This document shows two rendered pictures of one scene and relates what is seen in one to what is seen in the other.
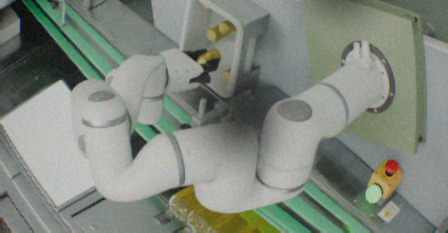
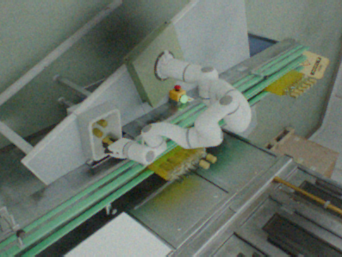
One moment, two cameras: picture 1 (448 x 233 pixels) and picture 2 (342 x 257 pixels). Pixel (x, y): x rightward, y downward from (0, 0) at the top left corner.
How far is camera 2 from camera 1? 1.67 m
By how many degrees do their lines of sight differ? 65
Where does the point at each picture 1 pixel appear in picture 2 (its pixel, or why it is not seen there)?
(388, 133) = not seen: hidden behind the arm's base
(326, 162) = (161, 115)
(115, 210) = (161, 218)
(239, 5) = (102, 109)
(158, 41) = (64, 180)
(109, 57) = (70, 205)
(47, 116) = not seen: outside the picture
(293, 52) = (121, 105)
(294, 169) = not seen: hidden behind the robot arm
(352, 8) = (152, 46)
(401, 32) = (170, 31)
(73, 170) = (137, 242)
